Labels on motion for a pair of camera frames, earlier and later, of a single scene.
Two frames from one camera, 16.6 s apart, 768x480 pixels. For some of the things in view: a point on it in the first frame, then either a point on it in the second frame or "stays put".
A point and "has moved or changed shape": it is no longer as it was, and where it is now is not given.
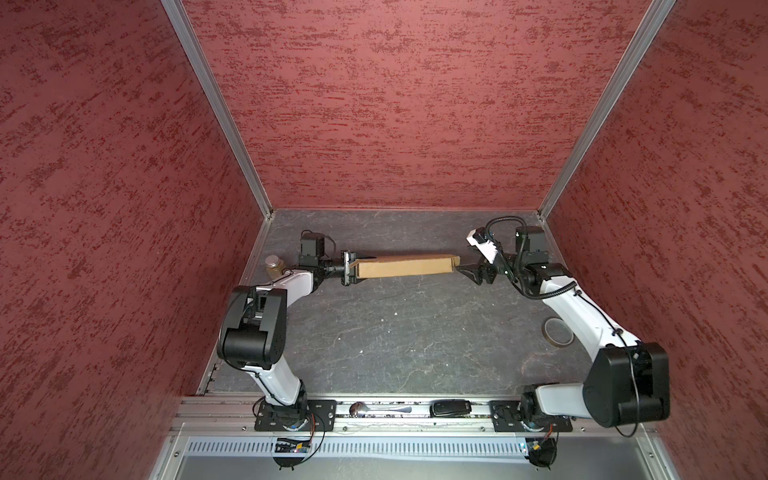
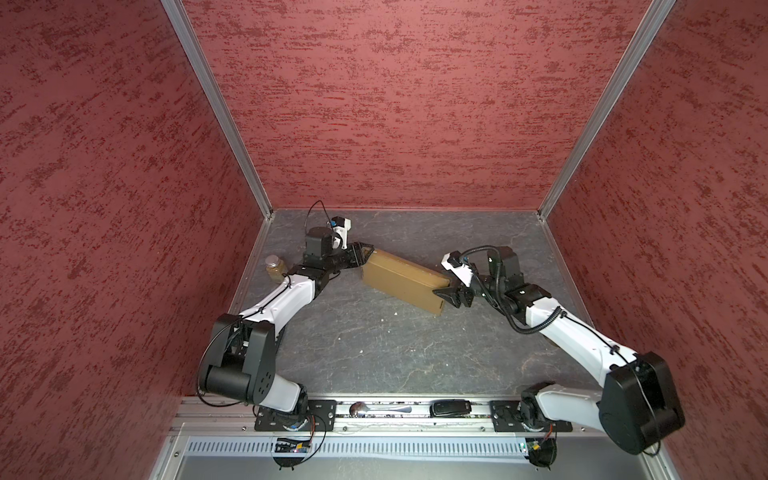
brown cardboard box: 407,265 has moved or changed shape
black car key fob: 450,408 stays put
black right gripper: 477,276 → 455,295
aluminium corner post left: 218,99 stays put
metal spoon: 360,409 stays put
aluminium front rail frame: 395,438 stays put
